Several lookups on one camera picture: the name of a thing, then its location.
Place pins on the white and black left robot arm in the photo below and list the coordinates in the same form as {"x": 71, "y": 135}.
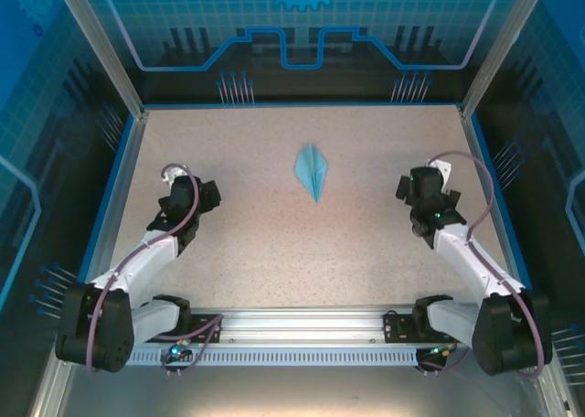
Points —
{"x": 137, "y": 266}

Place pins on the brushed metal panel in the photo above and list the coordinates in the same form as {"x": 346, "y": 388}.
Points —
{"x": 297, "y": 389}

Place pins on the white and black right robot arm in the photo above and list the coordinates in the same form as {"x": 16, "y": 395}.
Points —
{"x": 466, "y": 257}

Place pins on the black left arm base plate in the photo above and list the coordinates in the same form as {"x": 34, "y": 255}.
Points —
{"x": 205, "y": 334}

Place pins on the aluminium frame post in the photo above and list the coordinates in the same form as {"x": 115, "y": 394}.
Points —
{"x": 105, "y": 51}
{"x": 496, "y": 51}

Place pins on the aluminium side rail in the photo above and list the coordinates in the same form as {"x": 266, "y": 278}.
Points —
{"x": 116, "y": 206}
{"x": 493, "y": 197}

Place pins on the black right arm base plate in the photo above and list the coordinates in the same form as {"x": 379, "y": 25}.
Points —
{"x": 397, "y": 330}

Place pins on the aluminium mounting rail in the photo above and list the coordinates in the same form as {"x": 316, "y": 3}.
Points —
{"x": 297, "y": 325}

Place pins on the light blue paper sheet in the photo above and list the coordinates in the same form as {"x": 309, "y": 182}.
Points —
{"x": 311, "y": 170}

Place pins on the small green-lit connector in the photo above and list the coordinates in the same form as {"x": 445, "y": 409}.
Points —
{"x": 442, "y": 350}
{"x": 176, "y": 352}

